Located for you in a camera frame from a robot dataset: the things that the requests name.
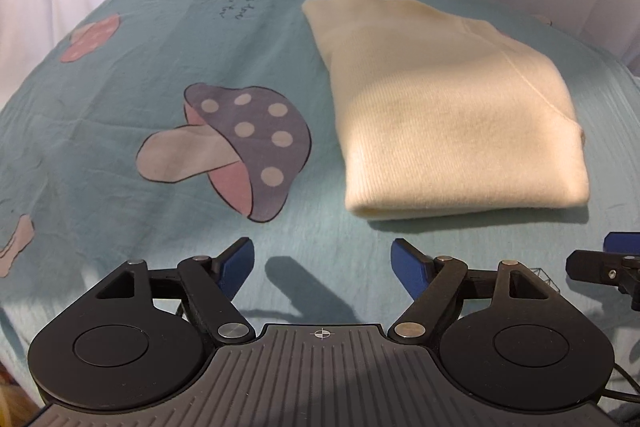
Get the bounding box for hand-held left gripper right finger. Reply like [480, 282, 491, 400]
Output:
[390, 237, 552, 343]

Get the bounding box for teal mushroom print bedsheet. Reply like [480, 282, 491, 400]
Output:
[0, 0, 640, 410]

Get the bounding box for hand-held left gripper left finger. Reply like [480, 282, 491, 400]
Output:
[96, 237, 256, 344]

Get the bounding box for black cable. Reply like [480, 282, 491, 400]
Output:
[599, 357, 640, 404]

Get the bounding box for cream knit sweater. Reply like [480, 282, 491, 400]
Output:
[301, 0, 591, 223]

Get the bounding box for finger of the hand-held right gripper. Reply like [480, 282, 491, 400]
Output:
[565, 250, 640, 309]
[603, 231, 640, 254]

